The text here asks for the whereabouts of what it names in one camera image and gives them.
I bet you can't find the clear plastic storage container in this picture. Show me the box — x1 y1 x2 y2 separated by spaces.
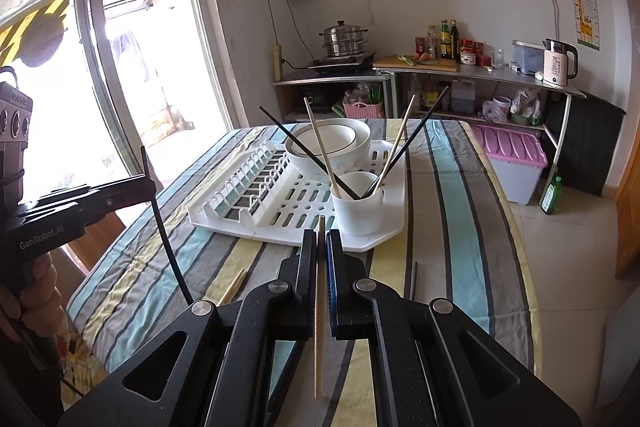
512 40 546 76

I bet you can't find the pink lid storage box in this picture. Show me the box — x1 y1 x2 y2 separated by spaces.
469 124 549 206

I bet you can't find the green bottle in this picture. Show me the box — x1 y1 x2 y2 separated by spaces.
539 175 564 216

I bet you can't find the wooden door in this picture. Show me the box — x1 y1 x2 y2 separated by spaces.
614 174 640 280

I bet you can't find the sliding glass door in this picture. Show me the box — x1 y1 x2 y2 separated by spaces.
0 0 252 210

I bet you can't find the striped tablecloth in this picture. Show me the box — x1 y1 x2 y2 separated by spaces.
65 119 544 427

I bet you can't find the black cooktop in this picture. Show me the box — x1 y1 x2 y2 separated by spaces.
306 51 378 74

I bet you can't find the steel steamer pot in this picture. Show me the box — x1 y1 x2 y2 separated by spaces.
319 20 369 58

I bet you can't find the yellow black window sticker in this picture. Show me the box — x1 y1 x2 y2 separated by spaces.
0 0 71 64

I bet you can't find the giraffe wall poster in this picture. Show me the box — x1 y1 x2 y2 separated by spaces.
562 0 602 53

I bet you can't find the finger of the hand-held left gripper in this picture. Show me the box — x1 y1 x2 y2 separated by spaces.
17 183 159 233
37 174 153 198

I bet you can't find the steel stove stand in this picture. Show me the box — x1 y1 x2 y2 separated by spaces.
271 73 394 128

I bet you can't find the white electric kettle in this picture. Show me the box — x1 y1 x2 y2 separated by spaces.
541 38 579 88

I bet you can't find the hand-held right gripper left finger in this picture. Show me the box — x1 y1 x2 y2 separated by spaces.
57 229 321 427

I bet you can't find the pink plastic basket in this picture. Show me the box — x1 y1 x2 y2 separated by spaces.
342 100 386 120

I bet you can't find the steel counter shelf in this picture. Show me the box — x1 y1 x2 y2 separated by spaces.
384 58 589 180

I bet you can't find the person's left hand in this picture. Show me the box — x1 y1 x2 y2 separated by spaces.
0 251 67 360

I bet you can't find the light wooden chopstick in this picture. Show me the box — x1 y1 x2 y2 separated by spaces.
215 268 247 308
313 215 327 399
302 96 344 199
369 94 417 198

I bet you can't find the wooden cutting board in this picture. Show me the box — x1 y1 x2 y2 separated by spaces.
372 55 459 73

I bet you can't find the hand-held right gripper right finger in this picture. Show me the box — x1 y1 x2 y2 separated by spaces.
325 229 583 427

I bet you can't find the plastic bag under shelf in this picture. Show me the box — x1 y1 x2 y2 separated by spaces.
509 87 547 126

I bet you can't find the white plastic dish rack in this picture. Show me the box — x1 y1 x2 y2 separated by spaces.
187 139 407 253

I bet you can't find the dark plastic jug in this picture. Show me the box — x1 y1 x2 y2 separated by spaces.
449 79 476 114

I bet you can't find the black board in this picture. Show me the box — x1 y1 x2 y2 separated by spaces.
544 89 627 198

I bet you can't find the white cup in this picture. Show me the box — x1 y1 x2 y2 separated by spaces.
329 171 386 237

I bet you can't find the white bowl with dark rim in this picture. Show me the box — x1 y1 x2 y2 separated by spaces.
285 117 372 160
287 147 372 184

